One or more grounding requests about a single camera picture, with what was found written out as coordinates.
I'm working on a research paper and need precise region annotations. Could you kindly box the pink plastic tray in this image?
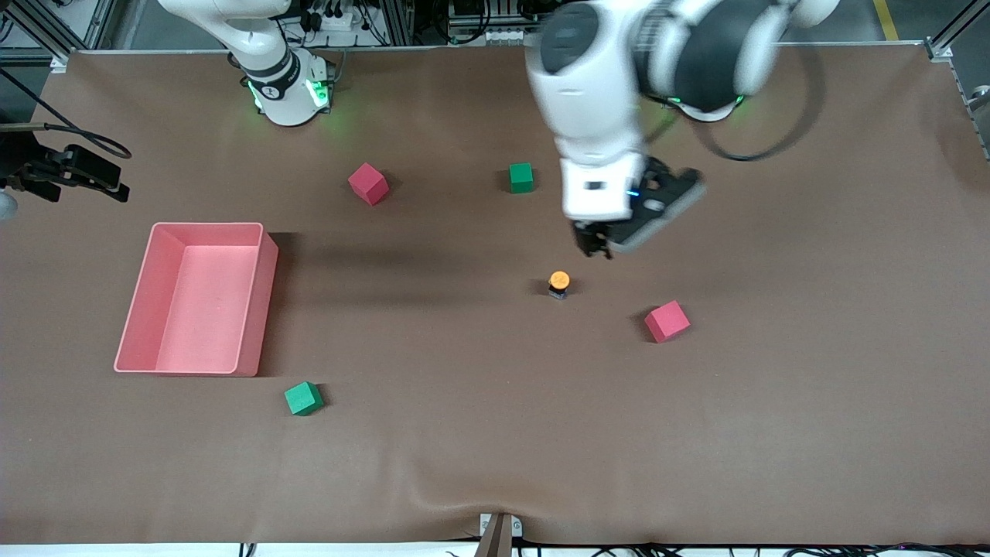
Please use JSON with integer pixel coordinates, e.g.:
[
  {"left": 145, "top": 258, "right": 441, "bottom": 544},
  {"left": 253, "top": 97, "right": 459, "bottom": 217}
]
[{"left": 114, "top": 222, "right": 280, "bottom": 378}]

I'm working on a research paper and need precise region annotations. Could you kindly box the pink foam cube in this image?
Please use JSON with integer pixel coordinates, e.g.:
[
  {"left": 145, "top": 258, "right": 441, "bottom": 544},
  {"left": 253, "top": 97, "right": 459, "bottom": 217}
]
[
  {"left": 347, "top": 162, "right": 390, "bottom": 207},
  {"left": 644, "top": 300, "right": 691, "bottom": 343}
]

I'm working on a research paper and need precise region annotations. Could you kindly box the black camera on mount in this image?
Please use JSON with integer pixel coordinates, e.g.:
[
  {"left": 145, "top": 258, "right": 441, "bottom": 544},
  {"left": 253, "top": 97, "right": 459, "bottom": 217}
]
[{"left": 0, "top": 132, "right": 131, "bottom": 204}]

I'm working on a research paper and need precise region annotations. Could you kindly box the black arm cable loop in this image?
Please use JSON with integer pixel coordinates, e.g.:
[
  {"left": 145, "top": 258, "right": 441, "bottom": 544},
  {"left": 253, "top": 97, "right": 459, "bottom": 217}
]
[{"left": 646, "top": 43, "right": 826, "bottom": 162}]

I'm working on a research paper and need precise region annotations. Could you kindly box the black camera cable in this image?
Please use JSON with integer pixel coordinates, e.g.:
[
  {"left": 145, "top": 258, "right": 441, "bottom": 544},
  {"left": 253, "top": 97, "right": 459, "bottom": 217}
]
[{"left": 0, "top": 68, "right": 133, "bottom": 160}]

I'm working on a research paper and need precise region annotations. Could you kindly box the white power strip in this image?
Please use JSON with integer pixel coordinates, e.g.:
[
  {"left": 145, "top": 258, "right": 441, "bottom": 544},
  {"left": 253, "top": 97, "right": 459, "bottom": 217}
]
[{"left": 306, "top": 0, "right": 376, "bottom": 33}]

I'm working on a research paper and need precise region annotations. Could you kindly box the metal bracket with post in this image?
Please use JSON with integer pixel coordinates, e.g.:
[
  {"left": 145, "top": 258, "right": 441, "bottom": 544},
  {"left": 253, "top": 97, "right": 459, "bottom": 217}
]
[{"left": 473, "top": 513, "right": 524, "bottom": 557}]

